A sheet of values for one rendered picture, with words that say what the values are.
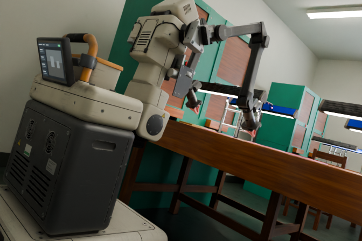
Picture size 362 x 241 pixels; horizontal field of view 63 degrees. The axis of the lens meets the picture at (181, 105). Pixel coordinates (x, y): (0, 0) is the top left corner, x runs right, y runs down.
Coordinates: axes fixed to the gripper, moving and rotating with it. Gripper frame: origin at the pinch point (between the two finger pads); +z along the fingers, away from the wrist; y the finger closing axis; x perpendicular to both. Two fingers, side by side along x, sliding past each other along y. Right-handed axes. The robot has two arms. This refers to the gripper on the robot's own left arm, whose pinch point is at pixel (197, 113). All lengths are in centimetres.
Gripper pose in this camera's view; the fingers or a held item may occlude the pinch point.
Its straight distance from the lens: 200.5
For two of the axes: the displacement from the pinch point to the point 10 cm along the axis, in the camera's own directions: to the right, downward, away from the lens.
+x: -6.3, 5.9, -5.1
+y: -7.1, -1.6, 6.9
